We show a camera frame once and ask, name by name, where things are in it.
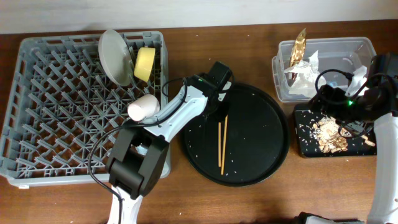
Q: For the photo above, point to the black rectangular tray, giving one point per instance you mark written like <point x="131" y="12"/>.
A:
<point x="308" y="146"/>

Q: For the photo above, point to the clear plastic bin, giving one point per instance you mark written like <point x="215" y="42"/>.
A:
<point x="348" y="54"/>

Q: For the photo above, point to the food scraps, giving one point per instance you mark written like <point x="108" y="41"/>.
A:
<point x="332" y="135"/>

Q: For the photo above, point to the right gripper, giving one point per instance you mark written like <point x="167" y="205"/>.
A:
<point x="354" y="127"/>

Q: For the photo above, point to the grey plastic dishwasher rack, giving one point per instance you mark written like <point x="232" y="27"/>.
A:
<point x="61" y="102"/>

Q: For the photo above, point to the round black tray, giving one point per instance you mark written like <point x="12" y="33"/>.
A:
<point x="257" y="139"/>

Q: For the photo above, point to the wooden chopstick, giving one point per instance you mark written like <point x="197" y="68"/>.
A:
<point x="224" y="144"/>
<point x="219" y="144"/>

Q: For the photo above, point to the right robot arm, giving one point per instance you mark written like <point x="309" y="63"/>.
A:
<point x="374" y="104"/>

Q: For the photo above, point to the light blue cup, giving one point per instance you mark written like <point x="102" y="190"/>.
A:
<point x="142" y="149"/>

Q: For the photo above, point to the yellow bowl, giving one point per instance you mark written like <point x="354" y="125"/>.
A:
<point x="144" y="63"/>

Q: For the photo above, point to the pink cup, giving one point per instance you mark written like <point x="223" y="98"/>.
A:
<point x="144" y="107"/>

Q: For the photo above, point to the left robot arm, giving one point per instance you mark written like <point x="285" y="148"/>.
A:
<point x="131" y="175"/>

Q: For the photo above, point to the gold snack wrapper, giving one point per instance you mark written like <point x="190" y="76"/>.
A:
<point x="298" y="48"/>

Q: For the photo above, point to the white plate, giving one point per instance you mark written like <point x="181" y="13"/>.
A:
<point x="115" y="57"/>

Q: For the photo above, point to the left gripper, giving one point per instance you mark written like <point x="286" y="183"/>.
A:
<point x="224" y="112"/>

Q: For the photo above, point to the white napkin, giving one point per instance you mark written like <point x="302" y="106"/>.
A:
<point x="304" y="75"/>

